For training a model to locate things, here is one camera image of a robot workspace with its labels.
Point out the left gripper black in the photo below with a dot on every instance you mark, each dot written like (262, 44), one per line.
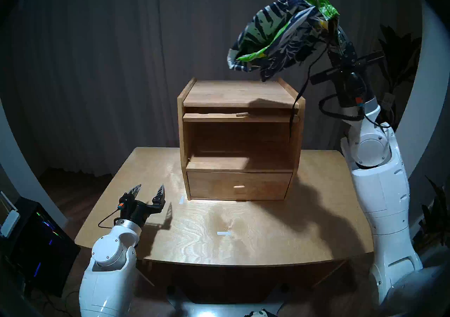
(135, 212)

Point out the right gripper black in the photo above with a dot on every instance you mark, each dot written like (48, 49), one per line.
(351, 84)

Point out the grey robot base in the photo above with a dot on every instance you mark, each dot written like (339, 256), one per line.
(211, 309)

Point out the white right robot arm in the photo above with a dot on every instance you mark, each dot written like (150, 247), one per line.
(383, 193)

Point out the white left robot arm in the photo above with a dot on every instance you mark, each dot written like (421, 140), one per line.
(109, 270)

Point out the deep wooden drawer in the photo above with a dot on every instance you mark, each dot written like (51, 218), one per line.
(211, 186)

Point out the tall dark leafy plant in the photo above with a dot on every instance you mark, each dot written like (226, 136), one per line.
(400, 60)

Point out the shallow wooden pull-out tray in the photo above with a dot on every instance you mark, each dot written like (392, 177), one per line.
(211, 117)

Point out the wooden cabinet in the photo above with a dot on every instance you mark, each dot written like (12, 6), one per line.
(239, 93)

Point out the black computer tower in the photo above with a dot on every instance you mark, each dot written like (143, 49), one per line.
(42, 249)

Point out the grey curtain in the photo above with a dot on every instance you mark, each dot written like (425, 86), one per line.
(105, 74)

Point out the white box device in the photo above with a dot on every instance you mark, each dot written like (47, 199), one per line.
(10, 223)

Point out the small potted plant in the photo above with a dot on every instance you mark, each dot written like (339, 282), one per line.
(436, 214)

